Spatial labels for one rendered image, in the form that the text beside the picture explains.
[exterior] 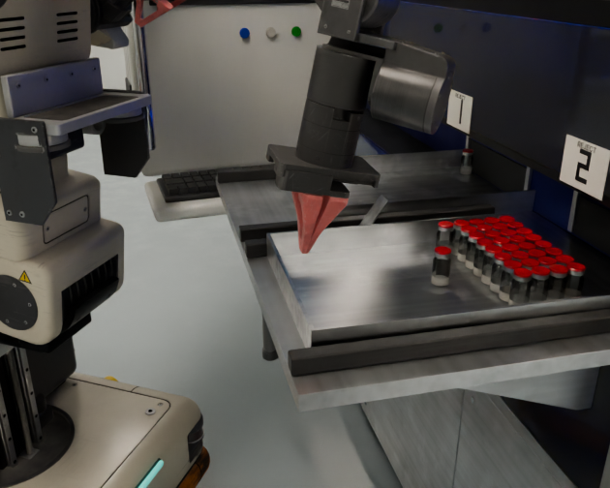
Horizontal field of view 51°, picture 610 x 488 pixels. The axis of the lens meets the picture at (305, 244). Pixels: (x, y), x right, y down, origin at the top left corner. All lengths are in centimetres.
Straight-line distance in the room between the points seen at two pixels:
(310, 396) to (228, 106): 100
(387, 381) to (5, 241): 71
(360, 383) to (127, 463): 93
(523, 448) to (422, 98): 66
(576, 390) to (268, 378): 143
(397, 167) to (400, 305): 54
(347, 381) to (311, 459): 125
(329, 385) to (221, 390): 152
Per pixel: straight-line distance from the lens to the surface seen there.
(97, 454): 153
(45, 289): 113
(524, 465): 110
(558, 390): 87
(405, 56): 59
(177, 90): 149
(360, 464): 186
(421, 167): 129
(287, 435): 195
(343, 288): 80
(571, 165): 88
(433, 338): 67
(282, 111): 155
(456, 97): 115
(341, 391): 62
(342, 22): 58
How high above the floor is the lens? 124
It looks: 23 degrees down
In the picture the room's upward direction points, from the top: straight up
